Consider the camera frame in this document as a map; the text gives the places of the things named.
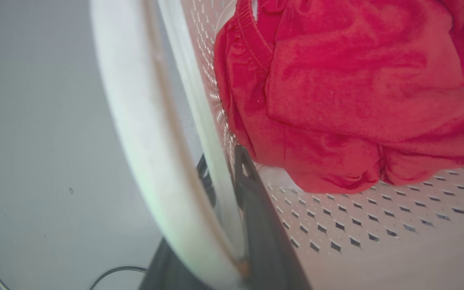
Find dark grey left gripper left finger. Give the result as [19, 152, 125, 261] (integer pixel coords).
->
[138, 155, 217, 290]

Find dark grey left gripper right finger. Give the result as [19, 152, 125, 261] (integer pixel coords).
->
[233, 145, 312, 290]

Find white perforated plastic laundry basket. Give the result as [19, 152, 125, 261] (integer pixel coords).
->
[89, 0, 464, 290]

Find red cloth garment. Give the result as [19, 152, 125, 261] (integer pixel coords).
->
[213, 0, 464, 195]

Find thin black cable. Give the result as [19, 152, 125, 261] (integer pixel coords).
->
[89, 265, 148, 290]

